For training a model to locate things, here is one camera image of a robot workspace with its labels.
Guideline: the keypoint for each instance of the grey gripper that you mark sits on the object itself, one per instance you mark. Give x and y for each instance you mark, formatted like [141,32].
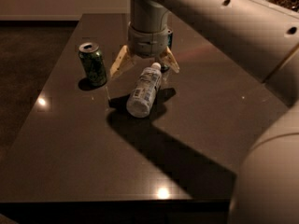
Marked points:
[147,43]

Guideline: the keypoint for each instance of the clear plastic bottle blue label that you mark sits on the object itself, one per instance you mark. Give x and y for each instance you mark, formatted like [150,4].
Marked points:
[143,95]

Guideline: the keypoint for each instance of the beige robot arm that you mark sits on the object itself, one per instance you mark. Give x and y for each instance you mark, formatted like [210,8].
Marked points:
[263,39]

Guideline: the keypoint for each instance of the blue silver energy drink can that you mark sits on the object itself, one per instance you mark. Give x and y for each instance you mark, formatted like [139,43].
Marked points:
[167,59]

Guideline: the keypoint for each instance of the green soda can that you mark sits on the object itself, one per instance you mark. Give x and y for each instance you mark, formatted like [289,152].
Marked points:
[92,60]

